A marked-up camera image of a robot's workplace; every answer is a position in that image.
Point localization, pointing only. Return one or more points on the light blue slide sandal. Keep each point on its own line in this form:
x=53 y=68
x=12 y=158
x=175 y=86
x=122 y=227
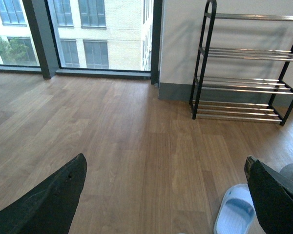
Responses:
x=236 y=212

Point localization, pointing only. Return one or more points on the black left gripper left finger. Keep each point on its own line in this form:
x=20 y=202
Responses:
x=48 y=208

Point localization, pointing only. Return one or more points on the dark window frame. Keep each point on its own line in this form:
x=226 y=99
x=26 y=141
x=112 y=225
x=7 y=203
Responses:
x=88 y=38

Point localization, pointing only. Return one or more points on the black metal shoe rack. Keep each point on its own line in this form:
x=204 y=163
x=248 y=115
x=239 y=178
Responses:
x=280 y=104

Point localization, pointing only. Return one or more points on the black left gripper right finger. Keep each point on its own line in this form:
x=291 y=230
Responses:
x=272 y=195

